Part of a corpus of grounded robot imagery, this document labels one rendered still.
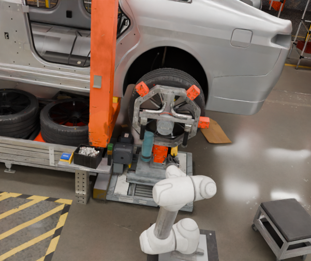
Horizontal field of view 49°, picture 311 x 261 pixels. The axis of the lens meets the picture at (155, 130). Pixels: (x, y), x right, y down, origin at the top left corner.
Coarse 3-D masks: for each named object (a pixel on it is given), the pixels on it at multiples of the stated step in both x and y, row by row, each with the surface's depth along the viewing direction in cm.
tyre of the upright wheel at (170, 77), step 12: (156, 72) 282; (168, 72) 278; (180, 72) 282; (156, 84) 272; (168, 84) 271; (180, 84) 270; (192, 84) 276; (132, 96) 280; (132, 108) 285; (204, 108) 281; (132, 120) 292
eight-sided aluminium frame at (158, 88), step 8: (152, 88) 270; (160, 88) 265; (168, 88) 268; (176, 88) 268; (144, 96) 269; (184, 96) 266; (136, 104) 273; (192, 104) 270; (136, 112) 279; (200, 112) 273; (136, 120) 282; (136, 128) 286; (192, 128) 282; (192, 136) 285; (160, 144) 293; (168, 144) 292; (176, 144) 291
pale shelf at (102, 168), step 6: (60, 162) 279; (66, 162) 280; (72, 162) 281; (102, 162) 285; (72, 168) 278; (78, 168) 277; (84, 168) 277; (90, 168) 277; (96, 168) 278; (102, 168) 279; (108, 168) 280
